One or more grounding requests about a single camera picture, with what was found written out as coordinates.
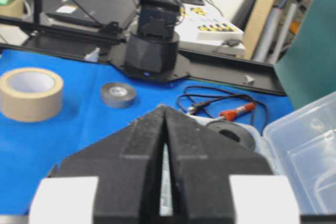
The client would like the green board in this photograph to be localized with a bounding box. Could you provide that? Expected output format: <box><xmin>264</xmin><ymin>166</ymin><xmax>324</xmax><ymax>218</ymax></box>
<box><xmin>274</xmin><ymin>0</ymin><xmax>335</xmax><ymax>109</ymax></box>

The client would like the white box with yellow parts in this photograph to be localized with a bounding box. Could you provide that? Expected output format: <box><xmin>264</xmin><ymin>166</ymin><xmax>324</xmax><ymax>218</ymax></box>
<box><xmin>175</xmin><ymin>4</ymin><xmax>246</xmax><ymax>58</ymax></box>

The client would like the black laptop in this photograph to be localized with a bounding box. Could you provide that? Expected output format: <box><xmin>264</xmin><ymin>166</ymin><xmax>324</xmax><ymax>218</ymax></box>
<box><xmin>46</xmin><ymin>0</ymin><xmax>136</xmax><ymax>28</ymax></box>

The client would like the black tape roll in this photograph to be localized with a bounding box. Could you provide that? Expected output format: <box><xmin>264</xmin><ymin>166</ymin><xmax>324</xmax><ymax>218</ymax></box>
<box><xmin>205</xmin><ymin>120</ymin><xmax>256</xmax><ymax>150</ymax></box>

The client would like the orange handled soldering tool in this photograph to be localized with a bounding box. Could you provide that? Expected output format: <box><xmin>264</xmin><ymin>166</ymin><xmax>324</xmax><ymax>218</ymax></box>
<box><xmin>187</xmin><ymin>102</ymin><xmax>256</xmax><ymax>122</ymax></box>

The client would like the clear plastic tool box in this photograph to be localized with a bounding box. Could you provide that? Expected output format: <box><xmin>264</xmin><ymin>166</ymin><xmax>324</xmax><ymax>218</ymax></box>
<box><xmin>243</xmin><ymin>93</ymin><xmax>335</xmax><ymax>215</ymax></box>

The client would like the cardboard panel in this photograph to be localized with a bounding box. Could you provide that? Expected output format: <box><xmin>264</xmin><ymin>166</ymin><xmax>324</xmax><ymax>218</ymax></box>
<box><xmin>243</xmin><ymin>0</ymin><xmax>275</xmax><ymax>60</ymax></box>

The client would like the black cable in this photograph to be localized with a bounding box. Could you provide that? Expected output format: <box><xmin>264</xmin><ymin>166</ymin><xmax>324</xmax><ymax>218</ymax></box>
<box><xmin>177</xmin><ymin>86</ymin><xmax>269</xmax><ymax>125</ymax></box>

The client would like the grey tape roll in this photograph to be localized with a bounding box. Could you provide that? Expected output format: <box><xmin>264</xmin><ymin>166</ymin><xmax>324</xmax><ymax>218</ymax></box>
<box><xmin>100</xmin><ymin>82</ymin><xmax>137</xmax><ymax>108</ymax></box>

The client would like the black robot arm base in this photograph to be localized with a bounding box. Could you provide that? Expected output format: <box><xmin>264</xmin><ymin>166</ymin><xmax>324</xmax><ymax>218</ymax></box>
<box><xmin>109</xmin><ymin>0</ymin><xmax>190</xmax><ymax>82</ymax></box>

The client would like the beige masking tape roll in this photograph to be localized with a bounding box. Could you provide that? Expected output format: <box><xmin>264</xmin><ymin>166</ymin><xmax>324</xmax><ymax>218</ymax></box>
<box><xmin>1</xmin><ymin>67</ymin><xmax>64</xmax><ymax>123</ymax></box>

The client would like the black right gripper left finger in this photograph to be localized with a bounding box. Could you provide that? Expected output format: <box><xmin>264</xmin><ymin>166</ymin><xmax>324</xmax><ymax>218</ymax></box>
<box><xmin>28</xmin><ymin>106</ymin><xmax>165</xmax><ymax>223</ymax></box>

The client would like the black aluminium rail frame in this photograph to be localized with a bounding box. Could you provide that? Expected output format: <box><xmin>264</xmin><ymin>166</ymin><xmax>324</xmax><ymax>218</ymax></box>
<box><xmin>1</xmin><ymin>16</ymin><xmax>286</xmax><ymax>96</ymax></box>

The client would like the blue table mat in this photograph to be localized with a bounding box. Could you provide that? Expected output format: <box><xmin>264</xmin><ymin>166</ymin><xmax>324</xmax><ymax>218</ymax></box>
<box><xmin>0</xmin><ymin>48</ymin><xmax>295</xmax><ymax>216</ymax></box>

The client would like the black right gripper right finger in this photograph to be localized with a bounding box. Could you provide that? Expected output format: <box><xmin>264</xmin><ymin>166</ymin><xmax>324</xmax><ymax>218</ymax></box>
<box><xmin>165</xmin><ymin>107</ymin><xmax>300</xmax><ymax>223</ymax></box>

